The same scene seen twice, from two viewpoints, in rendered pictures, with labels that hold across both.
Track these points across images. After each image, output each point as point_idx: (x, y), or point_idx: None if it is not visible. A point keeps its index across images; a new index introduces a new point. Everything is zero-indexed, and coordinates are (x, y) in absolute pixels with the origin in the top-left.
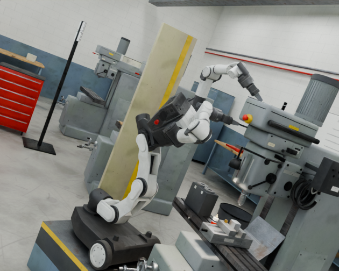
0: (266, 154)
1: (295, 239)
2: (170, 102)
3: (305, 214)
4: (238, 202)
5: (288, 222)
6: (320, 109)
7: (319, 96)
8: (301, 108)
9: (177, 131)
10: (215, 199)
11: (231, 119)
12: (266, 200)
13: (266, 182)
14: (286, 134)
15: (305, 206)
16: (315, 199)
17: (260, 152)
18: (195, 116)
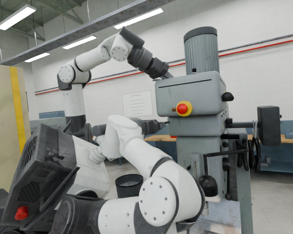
0: (219, 141)
1: (250, 198)
2: (30, 159)
3: (248, 171)
4: (205, 214)
5: (233, 186)
6: (216, 64)
7: (211, 50)
8: (197, 72)
9: (96, 221)
10: None
11: (157, 122)
12: None
13: (223, 171)
14: (224, 104)
15: (242, 163)
16: (248, 152)
17: (213, 144)
18: (105, 156)
